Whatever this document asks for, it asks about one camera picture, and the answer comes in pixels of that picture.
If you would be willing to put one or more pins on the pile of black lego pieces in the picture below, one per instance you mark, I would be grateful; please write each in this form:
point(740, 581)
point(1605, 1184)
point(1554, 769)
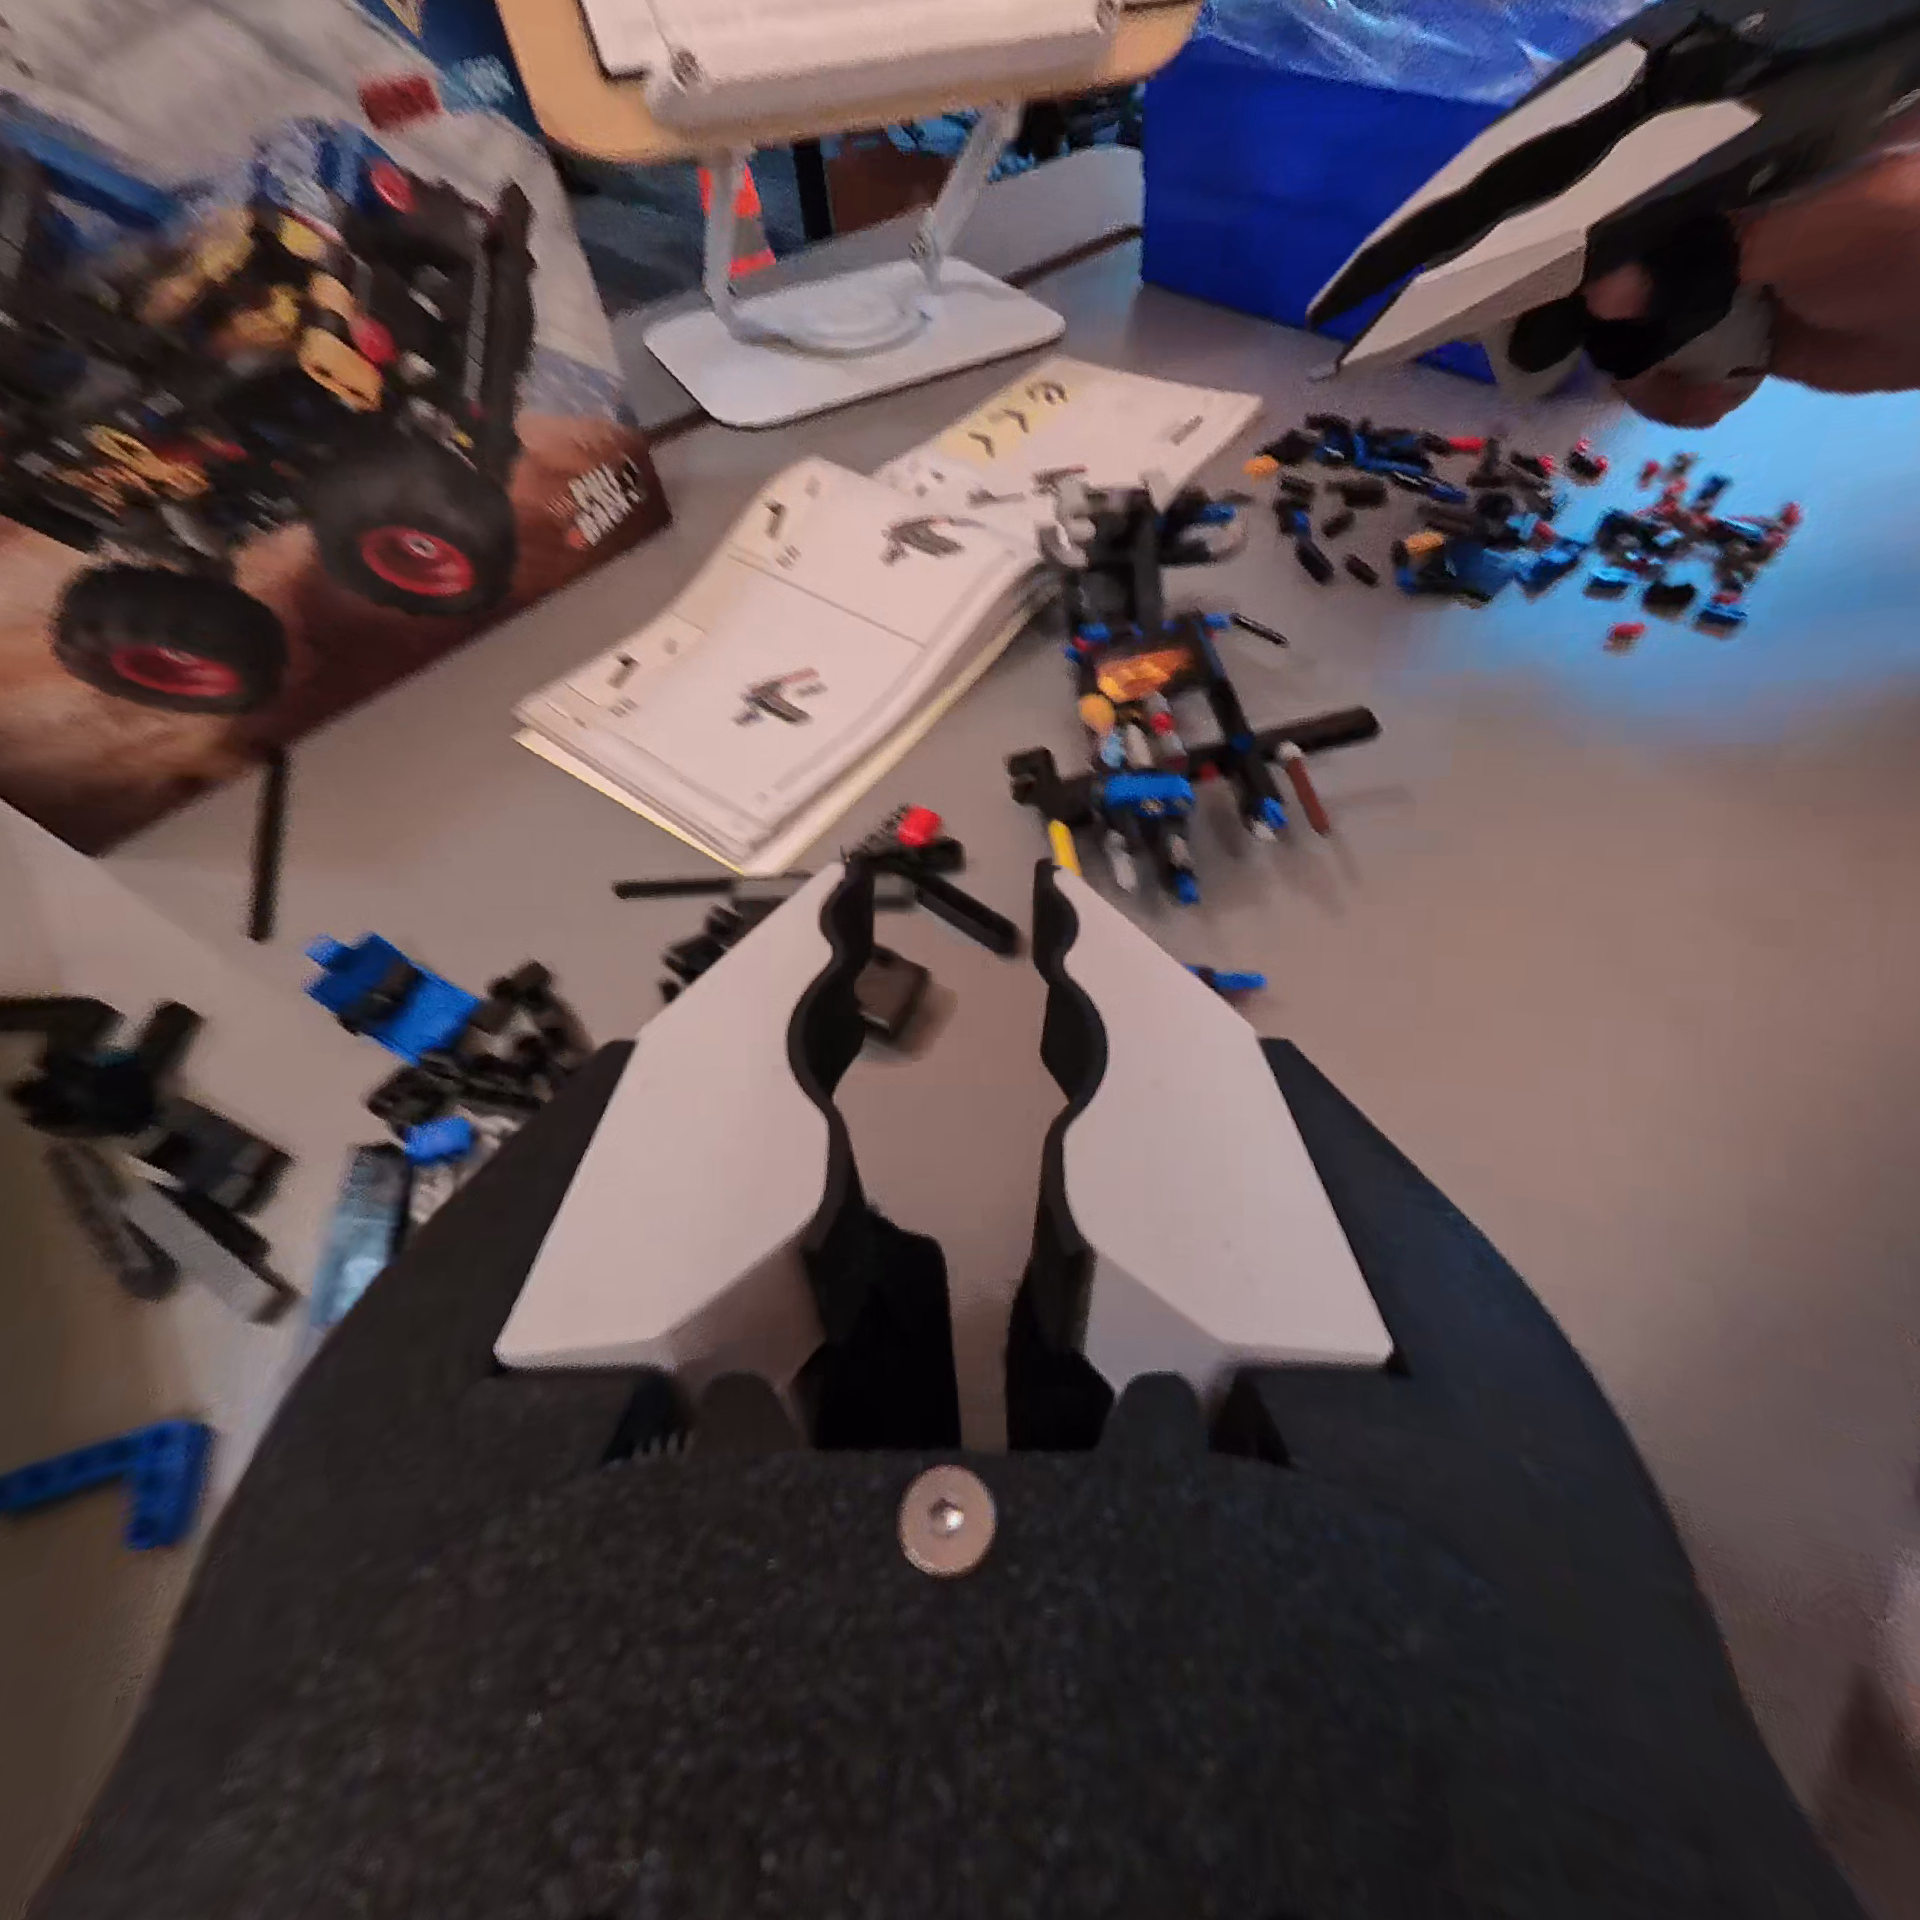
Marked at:
point(494, 1049)

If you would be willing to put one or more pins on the white instruction booklet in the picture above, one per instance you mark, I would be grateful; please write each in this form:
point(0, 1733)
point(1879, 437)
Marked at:
point(812, 632)

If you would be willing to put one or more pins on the clear plastic bin liner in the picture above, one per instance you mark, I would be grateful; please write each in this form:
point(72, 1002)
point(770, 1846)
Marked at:
point(1380, 27)

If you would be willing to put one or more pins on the toy truck picture box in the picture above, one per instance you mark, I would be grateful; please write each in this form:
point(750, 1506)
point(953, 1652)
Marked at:
point(301, 453)

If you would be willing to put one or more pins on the blue lego pin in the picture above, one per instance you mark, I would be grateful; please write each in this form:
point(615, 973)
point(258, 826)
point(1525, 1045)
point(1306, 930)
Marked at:
point(1229, 979)

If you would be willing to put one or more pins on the blue lego panel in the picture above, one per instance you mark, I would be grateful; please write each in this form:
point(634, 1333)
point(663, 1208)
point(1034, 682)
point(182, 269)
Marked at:
point(395, 991)

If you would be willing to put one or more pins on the person's right hand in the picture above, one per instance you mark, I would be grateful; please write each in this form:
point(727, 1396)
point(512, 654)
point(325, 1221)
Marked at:
point(1846, 269)

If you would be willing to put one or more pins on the black lego beam red pin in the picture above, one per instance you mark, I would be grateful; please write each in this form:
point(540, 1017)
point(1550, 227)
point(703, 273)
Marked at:
point(933, 875)

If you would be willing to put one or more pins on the white paper document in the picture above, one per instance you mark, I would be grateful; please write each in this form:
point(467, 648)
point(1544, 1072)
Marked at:
point(841, 60)

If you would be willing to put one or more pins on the clear plastic bag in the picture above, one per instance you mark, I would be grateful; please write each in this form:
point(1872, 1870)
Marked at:
point(361, 1240)

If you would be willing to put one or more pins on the blue angled lego beam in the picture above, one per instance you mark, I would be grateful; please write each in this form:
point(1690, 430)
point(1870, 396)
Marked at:
point(151, 1476)

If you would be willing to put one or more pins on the small blue lego piece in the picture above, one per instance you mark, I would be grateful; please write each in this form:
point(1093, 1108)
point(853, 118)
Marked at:
point(439, 1142)

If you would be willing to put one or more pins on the pile of small lego pieces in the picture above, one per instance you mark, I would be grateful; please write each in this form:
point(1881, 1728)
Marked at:
point(1476, 561)

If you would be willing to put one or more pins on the orange striped cone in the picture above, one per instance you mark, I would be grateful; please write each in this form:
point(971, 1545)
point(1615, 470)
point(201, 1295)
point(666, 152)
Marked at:
point(740, 227)

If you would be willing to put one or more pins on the white stand with wooden board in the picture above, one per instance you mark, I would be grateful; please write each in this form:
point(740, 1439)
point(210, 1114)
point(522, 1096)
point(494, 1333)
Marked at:
point(841, 337)

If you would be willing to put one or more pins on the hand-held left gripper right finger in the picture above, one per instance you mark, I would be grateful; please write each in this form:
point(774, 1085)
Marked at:
point(1217, 1187)

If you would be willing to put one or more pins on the blue bin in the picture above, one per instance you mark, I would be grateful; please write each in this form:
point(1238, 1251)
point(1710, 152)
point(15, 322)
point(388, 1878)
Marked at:
point(1275, 192)

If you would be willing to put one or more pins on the black lego chassis assembly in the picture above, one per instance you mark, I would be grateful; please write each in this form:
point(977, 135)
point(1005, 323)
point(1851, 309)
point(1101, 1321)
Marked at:
point(1146, 787)

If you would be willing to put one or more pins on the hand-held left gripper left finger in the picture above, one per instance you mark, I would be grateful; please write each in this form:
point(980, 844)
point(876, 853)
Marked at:
point(689, 1187)

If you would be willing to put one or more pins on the thin black lego axle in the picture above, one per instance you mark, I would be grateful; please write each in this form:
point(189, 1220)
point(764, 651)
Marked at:
point(689, 888)
point(268, 839)

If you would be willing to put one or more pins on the black lego assembly blue pins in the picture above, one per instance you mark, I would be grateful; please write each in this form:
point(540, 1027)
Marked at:
point(165, 1152)

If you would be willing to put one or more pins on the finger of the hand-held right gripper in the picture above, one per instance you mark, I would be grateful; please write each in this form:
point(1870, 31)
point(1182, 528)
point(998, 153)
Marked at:
point(1544, 249)
point(1528, 135)

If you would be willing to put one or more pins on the grey black lego assembly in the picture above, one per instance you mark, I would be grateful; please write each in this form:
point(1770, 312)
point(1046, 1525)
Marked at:
point(1124, 534)

